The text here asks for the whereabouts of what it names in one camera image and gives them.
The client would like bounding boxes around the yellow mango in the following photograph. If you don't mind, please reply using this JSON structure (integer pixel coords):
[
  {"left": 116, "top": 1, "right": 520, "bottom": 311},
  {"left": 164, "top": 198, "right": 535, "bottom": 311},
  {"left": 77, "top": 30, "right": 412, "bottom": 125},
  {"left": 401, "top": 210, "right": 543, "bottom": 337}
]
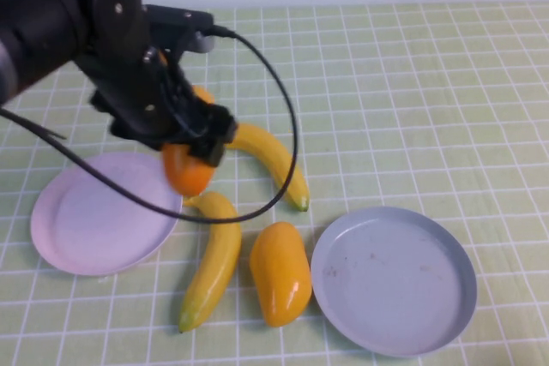
[{"left": 249, "top": 220, "right": 313, "bottom": 328}]

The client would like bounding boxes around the orange mango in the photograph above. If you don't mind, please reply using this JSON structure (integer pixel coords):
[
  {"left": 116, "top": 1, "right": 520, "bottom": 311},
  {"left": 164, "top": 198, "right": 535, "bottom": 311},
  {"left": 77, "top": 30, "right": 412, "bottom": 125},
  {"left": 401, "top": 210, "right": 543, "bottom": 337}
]
[{"left": 160, "top": 84, "right": 216, "bottom": 197}]

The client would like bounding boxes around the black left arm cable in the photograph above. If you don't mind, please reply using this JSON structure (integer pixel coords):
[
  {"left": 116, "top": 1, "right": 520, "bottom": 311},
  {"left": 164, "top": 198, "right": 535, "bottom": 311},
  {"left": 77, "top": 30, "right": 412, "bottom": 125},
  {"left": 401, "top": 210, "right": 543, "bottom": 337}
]
[{"left": 0, "top": 25, "right": 299, "bottom": 225}]

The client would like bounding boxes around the green checkered tablecloth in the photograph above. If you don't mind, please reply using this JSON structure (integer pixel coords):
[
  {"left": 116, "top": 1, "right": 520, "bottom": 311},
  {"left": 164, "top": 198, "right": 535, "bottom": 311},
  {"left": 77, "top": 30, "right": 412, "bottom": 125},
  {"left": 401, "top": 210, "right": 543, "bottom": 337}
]
[{"left": 0, "top": 2, "right": 549, "bottom": 366}]

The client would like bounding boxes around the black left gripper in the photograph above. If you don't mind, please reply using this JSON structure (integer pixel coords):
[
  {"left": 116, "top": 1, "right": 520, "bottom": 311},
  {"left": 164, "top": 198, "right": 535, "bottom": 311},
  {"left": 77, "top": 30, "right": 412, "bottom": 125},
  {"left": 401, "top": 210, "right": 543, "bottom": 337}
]
[{"left": 90, "top": 46, "right": 237, "bottom": 168}]

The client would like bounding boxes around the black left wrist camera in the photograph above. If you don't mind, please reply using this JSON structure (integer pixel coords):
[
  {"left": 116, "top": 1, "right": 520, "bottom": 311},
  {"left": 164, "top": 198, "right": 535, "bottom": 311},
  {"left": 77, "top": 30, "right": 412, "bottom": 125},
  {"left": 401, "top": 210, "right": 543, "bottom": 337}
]
[{"left": 144, "top": 3, "right": 215, "bottom": 55}]

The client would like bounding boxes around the strongly curved yellow banana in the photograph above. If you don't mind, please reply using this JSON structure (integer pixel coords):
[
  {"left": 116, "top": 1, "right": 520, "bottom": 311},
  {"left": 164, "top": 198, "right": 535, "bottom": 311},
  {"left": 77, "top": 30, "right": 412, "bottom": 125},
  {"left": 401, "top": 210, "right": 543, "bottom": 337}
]
[{"left": 223, "top": 123, "right": 311, "bottom": 213}]

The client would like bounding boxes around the grey-blue round plate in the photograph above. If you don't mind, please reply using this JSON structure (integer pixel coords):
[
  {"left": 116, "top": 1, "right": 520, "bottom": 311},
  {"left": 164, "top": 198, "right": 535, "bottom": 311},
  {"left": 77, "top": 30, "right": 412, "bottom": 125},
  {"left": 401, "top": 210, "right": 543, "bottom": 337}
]
[{"left": 310, "top": 206, "right": 479, "bottom": 358}]

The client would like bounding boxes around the pink round plate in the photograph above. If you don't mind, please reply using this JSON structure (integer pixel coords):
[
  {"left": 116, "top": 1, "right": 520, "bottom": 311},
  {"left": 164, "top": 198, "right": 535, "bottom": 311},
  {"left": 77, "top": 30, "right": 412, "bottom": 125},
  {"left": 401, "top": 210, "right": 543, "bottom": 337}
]
[{"left": 29, "top": 151, "right": 184, "bottom": 278}]

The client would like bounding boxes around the long yellow banana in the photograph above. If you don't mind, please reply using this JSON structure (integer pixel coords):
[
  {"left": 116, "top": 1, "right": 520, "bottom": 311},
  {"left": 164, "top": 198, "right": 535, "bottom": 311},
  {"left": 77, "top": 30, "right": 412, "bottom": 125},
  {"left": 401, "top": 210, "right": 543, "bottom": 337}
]
[{"left": 178, "top": 190, "right": 244, "bottom": 333}]

